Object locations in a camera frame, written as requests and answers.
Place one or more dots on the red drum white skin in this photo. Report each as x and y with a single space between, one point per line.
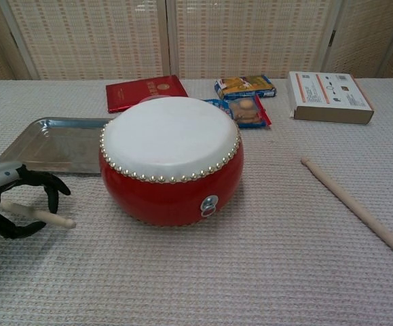
169 136

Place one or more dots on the bamboo folding screen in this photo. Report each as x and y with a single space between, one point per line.
97 37

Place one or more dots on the blue biscuit bag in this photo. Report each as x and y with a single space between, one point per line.
250 112

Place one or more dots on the beige woven table cloth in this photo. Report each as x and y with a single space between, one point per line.
216 271

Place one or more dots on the wooden drumstick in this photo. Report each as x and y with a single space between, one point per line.
352 205
60 220

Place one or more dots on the stainless steel tray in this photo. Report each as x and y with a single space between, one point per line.
64 142

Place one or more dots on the red certificate booklet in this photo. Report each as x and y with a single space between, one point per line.
131 93

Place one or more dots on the white orange cardboard box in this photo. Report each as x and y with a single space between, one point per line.
328 91

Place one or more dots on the yellow blue snack pack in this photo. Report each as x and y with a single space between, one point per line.
247 86

